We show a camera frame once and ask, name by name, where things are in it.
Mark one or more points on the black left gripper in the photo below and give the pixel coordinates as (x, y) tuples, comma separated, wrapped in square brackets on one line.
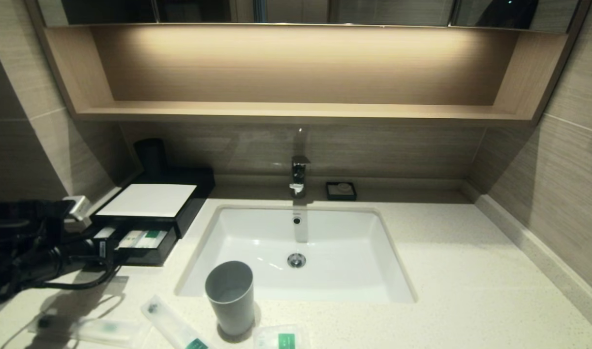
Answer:
[(75, 254)]

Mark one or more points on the black drawer amenity box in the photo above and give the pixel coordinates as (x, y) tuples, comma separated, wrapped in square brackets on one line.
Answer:
[(150, 256)]

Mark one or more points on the clear toothbrush packet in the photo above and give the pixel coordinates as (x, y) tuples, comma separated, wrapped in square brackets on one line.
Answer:
[(109, 329)]

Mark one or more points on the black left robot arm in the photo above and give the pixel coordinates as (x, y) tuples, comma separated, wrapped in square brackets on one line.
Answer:
[(15, 242)]

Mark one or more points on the white board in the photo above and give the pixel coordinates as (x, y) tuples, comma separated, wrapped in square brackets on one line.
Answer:
[(148, 199)]

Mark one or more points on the black amenity box housing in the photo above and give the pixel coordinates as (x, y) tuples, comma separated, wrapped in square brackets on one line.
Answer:
[(201, 191)]

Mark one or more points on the plain white amenity packet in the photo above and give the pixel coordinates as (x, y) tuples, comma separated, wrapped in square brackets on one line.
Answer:
[(104, 232)]

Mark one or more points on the comb packet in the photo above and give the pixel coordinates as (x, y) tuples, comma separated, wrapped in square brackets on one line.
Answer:
[(127, 238)]

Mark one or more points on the vanity kit packet green label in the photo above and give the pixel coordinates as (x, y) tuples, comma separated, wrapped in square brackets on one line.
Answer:
[(153, 238)]

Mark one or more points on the toothbrush packet with green label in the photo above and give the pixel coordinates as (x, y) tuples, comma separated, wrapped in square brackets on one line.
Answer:
[(172, 325)]

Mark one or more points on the black cylindrical cup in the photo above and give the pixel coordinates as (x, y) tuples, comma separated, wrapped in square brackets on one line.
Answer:
[(152, 155)]

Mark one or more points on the grey plastic cup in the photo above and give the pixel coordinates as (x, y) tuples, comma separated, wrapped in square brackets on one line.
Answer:
[(231, 305)]

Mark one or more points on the chrome sink drain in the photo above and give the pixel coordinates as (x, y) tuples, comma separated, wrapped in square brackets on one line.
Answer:
[(296, 260)]

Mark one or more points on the packet with green square label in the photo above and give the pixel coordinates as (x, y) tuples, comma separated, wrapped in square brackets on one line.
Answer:
[(281, 338)]

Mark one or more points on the chrome faucet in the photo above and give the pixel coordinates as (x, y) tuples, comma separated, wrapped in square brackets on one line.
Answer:
[(299, 174)]

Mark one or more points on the black soap dish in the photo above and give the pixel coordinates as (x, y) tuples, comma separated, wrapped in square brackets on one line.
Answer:
[(331, 195)]

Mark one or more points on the white sink basin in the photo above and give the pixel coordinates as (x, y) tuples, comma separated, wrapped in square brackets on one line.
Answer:
[(339, 252)]

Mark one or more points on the small round soap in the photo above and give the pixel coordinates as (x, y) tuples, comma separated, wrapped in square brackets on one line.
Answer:
[(344, 187)]

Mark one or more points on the mirror cabinet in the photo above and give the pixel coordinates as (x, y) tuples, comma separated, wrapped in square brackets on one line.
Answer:
[(373, 12)]

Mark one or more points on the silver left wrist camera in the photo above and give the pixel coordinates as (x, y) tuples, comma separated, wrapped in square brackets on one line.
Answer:
[(78, 207)]

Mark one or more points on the wooden wall shelf niche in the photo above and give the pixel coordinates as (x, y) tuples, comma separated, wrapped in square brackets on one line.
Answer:
[(296, 110)]

